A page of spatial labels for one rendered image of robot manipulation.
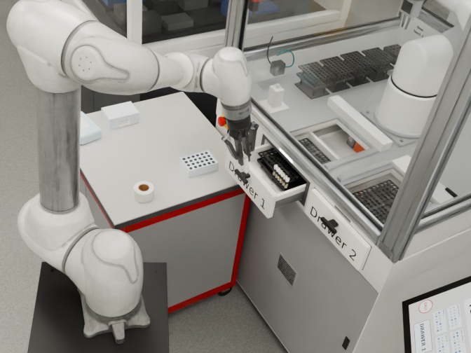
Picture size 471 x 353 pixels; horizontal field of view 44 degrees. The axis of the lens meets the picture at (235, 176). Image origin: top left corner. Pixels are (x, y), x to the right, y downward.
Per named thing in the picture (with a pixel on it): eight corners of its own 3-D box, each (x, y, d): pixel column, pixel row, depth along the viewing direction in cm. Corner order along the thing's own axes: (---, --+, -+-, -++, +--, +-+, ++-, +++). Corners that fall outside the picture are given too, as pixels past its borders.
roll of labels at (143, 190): (143, 205, 205) (143, 197, 202) (129, 195, 208) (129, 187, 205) (158, 196, 209) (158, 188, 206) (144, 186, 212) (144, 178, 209)
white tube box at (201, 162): (188, 178, 218) (188, 170, 215) (178, 164, 223) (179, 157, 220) (217, 169, 223) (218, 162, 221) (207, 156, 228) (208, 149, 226)
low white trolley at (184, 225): (118, 349, 247) (114, 224, 197) (66, 248, 284) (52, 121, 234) (235, 298, 273) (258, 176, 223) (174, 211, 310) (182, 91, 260)
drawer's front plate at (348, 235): (358, 272, 186) (367, 248, 178) (303, 212, 203) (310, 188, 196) (362, 270, 186) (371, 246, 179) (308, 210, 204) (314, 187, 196)
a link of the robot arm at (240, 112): (256, 98, 172) (258, 114, 176) (239, 85, 178) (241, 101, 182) (230, 111, 169) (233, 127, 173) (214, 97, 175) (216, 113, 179)
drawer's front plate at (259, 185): (268, 219, 198) (272, 195, 191) (224, 167, 216) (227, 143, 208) (272, 218, 199) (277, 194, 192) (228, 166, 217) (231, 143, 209)
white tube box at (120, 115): (109, 129, 234) (109, 119, 230) (101, 118, 239) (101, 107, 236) (139, 122, 239) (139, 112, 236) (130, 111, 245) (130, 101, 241)
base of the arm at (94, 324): (85, 351, 157) (85, 340, 153) (76, 284, 171) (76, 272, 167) (153, 338, 162) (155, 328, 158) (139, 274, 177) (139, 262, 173)
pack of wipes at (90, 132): (102, 138, 230) (102, 129, 227) (80, 146, 224) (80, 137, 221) (82, 118, 237) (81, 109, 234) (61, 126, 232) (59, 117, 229)
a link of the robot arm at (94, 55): (169, 51, 123) (120, 26, 127) (117, 43, 107) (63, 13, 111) (147, 108, 127) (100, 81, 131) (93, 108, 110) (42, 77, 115)
